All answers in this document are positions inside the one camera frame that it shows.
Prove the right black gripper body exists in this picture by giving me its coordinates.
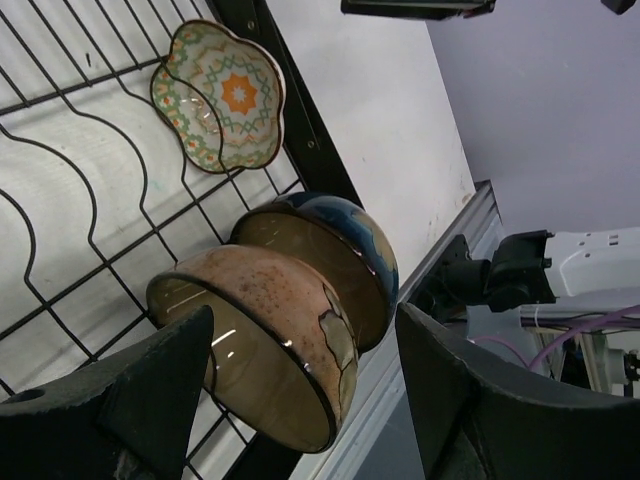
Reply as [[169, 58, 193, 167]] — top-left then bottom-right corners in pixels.
[[340, 0, 496, 20]]

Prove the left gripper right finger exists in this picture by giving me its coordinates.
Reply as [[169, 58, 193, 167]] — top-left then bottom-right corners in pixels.
[[396, 303, 639, 479]]

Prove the black wire dish rack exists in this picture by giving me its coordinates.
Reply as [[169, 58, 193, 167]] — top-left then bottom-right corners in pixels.
[[0, 0, 371, 480]]

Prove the pink floral bowl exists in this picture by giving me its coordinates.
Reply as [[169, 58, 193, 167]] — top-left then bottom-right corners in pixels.
[[146, 244, 359, 453]]

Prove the dark blue floral bowl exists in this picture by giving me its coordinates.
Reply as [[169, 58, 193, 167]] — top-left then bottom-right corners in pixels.
[[230, 191, 399, 353]]

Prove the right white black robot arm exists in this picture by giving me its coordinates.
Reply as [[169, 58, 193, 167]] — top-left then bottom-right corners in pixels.
[[425, 227, 639, 312]]

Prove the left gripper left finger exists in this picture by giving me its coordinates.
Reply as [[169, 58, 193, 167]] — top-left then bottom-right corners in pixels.
[[1, 307, 214, 479]]

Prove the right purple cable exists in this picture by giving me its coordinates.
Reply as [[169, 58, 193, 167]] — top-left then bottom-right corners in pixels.
[[469, 304, 640, 374]]

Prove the white scalloped patterned bowl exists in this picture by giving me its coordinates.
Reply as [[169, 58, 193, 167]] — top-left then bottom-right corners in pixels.
[[149, 20, 286, 174]]

